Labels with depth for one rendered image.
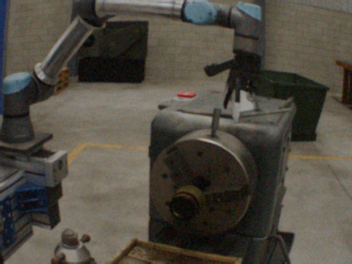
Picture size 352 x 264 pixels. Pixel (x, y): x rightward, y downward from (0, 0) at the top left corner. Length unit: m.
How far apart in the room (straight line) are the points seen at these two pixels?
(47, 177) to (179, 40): 9.90
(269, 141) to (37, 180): 0.78
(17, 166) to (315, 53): 10.52
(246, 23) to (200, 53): 9.97
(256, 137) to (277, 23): 9.97
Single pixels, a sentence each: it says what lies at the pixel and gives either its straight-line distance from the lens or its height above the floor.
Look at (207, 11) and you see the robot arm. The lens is 1.12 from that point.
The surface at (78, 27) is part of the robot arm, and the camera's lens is 1.45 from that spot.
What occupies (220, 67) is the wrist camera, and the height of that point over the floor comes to 1.44.
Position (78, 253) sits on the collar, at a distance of 0.84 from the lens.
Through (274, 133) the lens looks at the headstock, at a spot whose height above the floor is 1.24.
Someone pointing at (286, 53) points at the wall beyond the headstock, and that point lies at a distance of 11.38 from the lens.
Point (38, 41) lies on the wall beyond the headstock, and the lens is 12.12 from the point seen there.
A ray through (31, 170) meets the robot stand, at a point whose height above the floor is 1.07.
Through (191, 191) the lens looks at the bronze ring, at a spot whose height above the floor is 1.12.
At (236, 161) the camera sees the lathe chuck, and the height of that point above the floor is 1.19.
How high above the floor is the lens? 1.58
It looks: 15 degrees down
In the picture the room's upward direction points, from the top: 3 degrees clockwise
